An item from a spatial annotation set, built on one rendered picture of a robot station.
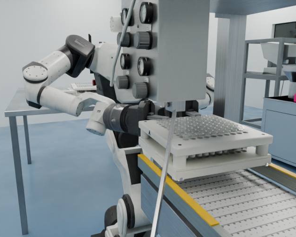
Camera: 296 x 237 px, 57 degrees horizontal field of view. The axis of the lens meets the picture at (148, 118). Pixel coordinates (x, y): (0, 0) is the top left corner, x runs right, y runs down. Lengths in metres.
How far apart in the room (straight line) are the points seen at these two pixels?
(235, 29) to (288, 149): 2.69
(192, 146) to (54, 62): 0.69
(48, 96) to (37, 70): 0.10
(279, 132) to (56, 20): 4.20
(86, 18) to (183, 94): 5.25
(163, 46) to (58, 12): 5.16
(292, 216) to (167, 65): 0.37
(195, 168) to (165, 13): 0.31
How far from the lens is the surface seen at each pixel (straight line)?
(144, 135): 0.75
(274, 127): 3.52
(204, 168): 0.60
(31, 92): 0.98
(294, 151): 3.41
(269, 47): 4.59
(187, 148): 0.56
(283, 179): 0.71
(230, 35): 0.85
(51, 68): 1.07
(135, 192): 1.19
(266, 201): 0.64
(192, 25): 0.53
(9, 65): 5.50
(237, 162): 0.64
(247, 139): 0.64
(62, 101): 0.94
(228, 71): 0.85
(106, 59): 1.16
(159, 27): 0.50
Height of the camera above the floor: 1.23
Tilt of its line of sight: 13 degrees down
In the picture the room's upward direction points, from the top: straight up
